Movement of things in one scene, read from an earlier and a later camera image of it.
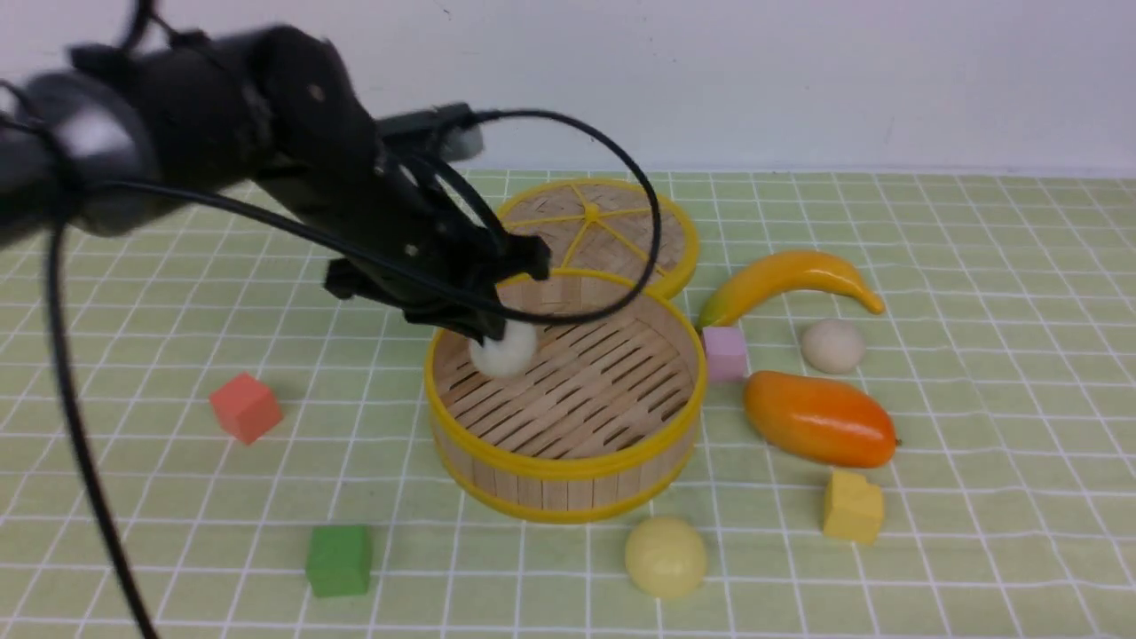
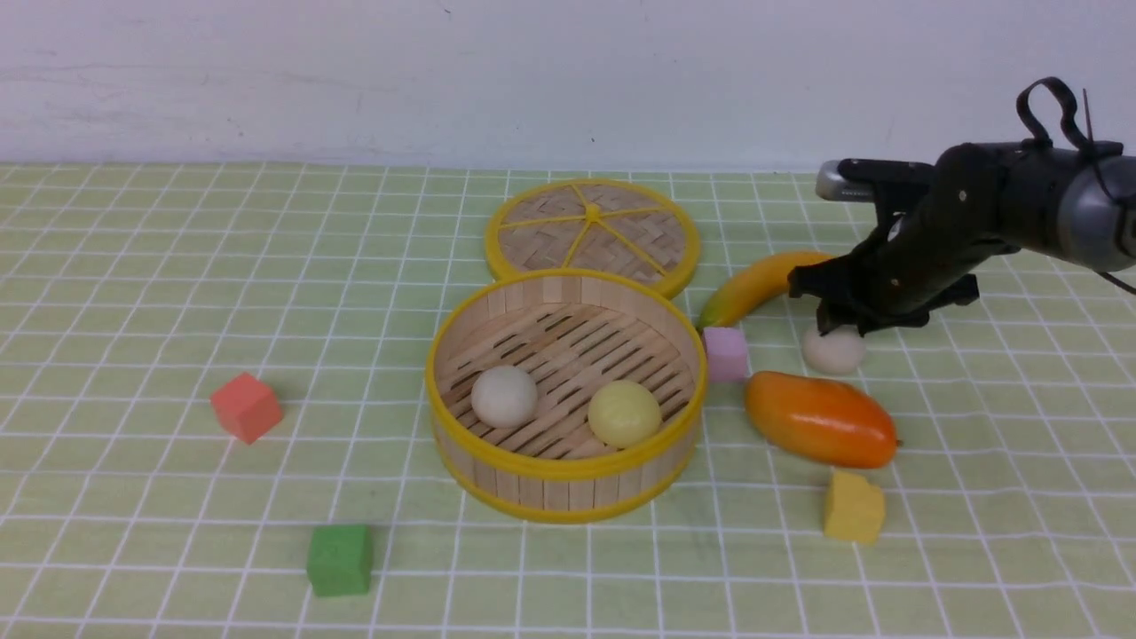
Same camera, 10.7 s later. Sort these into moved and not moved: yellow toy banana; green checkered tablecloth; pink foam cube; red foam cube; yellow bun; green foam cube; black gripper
Moved: yellow bun; black gripper
Not moved: yellow toy banana; pink foam cube; green checkered tablecloth; red foam cube; green foam cube
